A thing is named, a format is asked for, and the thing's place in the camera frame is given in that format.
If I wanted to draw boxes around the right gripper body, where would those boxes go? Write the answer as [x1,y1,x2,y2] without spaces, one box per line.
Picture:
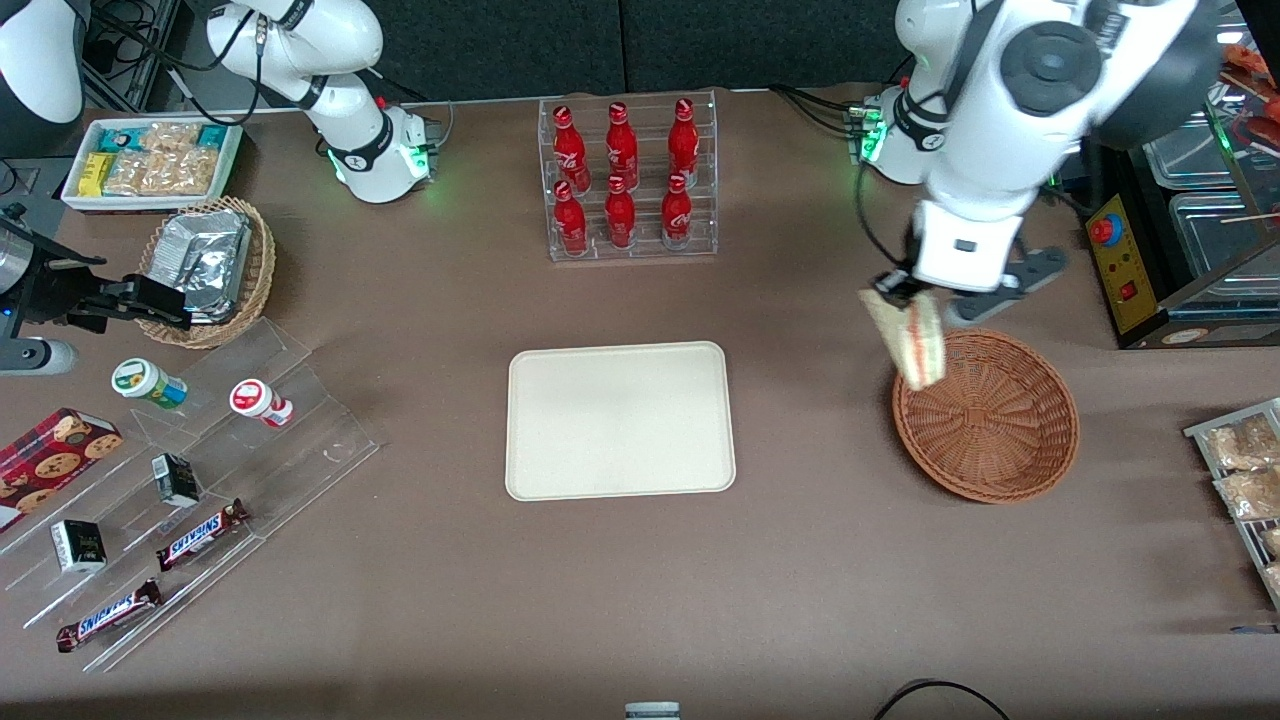
[0,232,79,327]

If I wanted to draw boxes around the triangular sandwich half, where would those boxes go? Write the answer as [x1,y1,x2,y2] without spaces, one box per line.
[860,288,947,391]

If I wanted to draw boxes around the oval tan wicker basket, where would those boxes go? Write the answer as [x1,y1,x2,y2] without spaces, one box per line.
[135,196,277,350]

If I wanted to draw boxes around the round brown wicker basket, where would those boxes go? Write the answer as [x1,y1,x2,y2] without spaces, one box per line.
[892,328,1081,504]

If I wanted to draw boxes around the cream plastic serving tray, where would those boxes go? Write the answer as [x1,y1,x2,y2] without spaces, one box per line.
[505,341,738,502]

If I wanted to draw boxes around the silver foil pack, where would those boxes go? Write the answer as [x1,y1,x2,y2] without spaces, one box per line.
[148,210,251,323]

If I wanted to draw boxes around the green lid snack cup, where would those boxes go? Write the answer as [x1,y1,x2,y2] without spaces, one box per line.
[111,357,189,411]

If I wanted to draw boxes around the black glass food warmer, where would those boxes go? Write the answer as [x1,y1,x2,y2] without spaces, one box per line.
[1085,20,1280,350]

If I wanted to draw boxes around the white rectangular snack bin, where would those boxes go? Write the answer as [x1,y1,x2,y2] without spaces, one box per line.
[60,118,244,214]

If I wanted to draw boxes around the clear bag of rice crackers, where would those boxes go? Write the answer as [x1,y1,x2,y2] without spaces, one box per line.
[160,148,221,196]
[105,150,166,196]
[140,122,201,153]

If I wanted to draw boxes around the red lid snack cup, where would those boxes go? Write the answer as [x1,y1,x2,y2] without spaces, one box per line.
[229,378,295,429]

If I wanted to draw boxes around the red plaid cookie box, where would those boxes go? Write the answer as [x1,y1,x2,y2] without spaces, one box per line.
[0,407,124,533]

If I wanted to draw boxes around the small black carton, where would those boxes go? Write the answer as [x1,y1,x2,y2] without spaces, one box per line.
[151,453,202,509]
[50,519,108,574]

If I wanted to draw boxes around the steel warmer pan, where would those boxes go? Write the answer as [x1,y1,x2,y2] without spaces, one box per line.
[1143,128,1241,191]
[1168,193,1280,301]

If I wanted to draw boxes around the clear acrylic stepped display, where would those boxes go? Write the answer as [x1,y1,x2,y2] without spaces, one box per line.
[0,318,382,673]

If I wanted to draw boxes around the grey metal snack rack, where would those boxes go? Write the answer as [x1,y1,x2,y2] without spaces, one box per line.
[1184,397,1280,613]

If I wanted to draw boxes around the red cola bottle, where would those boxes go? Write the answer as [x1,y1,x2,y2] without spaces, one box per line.
[605,101,641,191]
[660,173,694,251]
[668,97,701,188]
[552,180,591,257]
[552,104,593,193]
[604,176,638,250]

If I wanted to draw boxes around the brown Snickers bar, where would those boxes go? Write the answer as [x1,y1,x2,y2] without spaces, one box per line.
[156,498,250,572]
[55,579,164,653]

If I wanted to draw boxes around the clear acrylic bottle rack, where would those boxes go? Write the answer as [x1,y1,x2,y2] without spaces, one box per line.
[537,89,720,263]

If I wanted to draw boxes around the black arm base cables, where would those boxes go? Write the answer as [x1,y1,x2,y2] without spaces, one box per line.
[770,85,869,136]

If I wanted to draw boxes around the black looped cable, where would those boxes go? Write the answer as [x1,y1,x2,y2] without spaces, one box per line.
[875,679,1011,720]

